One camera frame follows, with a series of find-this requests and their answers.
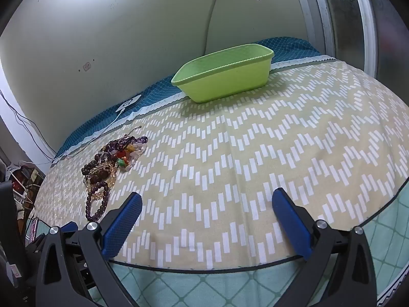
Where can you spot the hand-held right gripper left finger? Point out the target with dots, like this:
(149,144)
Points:
(123,227)

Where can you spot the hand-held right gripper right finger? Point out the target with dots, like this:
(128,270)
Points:
(292,225)

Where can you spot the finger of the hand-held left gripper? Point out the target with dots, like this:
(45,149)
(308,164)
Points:
(69,227)

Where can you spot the green plastic basin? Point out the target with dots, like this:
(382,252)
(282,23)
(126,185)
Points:
(220,80)

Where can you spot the black panel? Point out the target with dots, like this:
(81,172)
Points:
(9,224)

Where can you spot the beige zigzag patterned cloth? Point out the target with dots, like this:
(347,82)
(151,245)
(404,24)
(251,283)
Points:
(255,153)

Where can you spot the teal diamond patterned mat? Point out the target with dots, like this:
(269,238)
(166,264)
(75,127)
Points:
(153,92)

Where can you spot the white framed glass door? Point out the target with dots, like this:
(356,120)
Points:
(345,22)

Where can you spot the white wall socket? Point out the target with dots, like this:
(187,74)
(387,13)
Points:
(86,67)

